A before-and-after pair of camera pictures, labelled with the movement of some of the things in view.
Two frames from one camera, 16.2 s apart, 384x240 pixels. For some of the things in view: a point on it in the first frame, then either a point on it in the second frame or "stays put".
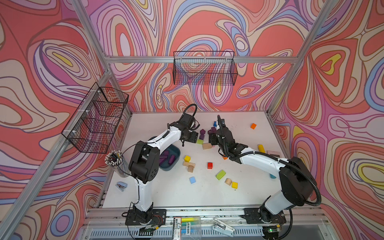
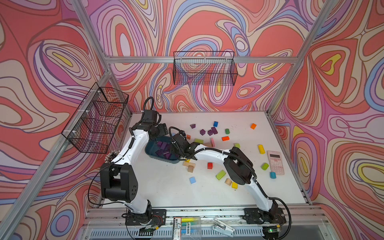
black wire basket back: (206, 68) stays put
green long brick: (220, 175) stays put
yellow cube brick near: (235, 185) stays put
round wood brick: (228, 181) stays put
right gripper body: (214, 141) to (173, 150)
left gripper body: (191, 137) to (159, 130)
